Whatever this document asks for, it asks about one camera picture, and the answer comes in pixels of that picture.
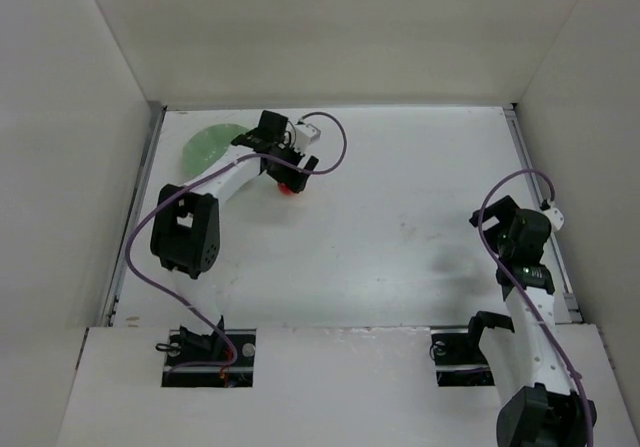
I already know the red fake fruit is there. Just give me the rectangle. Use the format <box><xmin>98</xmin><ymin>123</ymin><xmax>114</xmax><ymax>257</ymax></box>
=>
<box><xmin>278</xmin><ymin>183</ymin><xmax>299</xmax><ymax>196</ymax></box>

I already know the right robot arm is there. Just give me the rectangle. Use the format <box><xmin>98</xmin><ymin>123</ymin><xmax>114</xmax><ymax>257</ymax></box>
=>
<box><xmin>469</xmin><ymin>196</ymin><xmax>597</xmax><ymax>446</ymax></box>

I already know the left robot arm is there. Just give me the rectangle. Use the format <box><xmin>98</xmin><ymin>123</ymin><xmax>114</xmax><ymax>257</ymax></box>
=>
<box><xmin>150</xmin><ymin>111</ymin><xmax>321</xmax><ymax>368</ymax></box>

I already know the green wavy fruit bowl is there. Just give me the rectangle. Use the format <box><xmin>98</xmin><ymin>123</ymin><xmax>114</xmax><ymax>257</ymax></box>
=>
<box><xmin>180</xmin><ymin>123</ymin><xmax>249</xmax><ymax>180</ymax></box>

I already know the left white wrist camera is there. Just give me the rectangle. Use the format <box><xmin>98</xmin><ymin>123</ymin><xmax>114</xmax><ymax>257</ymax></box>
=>
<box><xmin>293</xmin><ymin>122</ymin><xmax>321</xmax><ymax>151</ymax></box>

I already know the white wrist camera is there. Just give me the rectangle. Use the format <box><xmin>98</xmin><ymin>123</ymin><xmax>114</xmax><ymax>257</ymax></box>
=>
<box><xmin>293</xmin><ymin>122</ymin><xmax>321</xmax><ymax>151</ymax></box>
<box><xmin>540</xmin><ymin>200</ymin><xmax>565</xmax><ymax>232</ymax></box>

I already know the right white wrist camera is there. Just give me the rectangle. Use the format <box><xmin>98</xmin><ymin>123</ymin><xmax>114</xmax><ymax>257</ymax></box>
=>
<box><xmin>540</xmin><ymin>200</ymin><xmax>565</xmax><ymax>232</ymax></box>

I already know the right aluminium frame rail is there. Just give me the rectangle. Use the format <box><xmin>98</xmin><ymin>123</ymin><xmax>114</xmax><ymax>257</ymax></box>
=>
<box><xmin>503</xmin><ymin>102</ymin><xmax>584</xmax><ymax>324</ymax></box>

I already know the aluminium frame rail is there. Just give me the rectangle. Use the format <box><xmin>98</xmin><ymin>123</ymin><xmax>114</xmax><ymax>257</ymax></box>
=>
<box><xmin>503</xmin><ymin>102</ymin><xmax>584</xmax><ymax>324</ymax></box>
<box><xmin>96</xmin><ymin>101</ymin><xmax>167</xmax><ymax>327</ymax></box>

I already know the left aluminium frame rail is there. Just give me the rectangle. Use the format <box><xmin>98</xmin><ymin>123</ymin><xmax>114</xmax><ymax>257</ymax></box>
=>
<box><xmin>96</xmin><ymin>101</ymin><xmax>167</xmax><ymax>327</ymax></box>

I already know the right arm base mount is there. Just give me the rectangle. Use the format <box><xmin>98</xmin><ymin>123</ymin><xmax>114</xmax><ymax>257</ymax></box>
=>
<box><xmin>429</xmin><ymin>331</ymin><xmax>494</xmax><ymax>387</ymax></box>

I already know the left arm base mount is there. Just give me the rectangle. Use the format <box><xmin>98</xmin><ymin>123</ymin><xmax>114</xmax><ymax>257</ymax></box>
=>
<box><xmin>155</xmin><ymin>327</ymin><xmax>257</xmax><ymax>389</ymax></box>

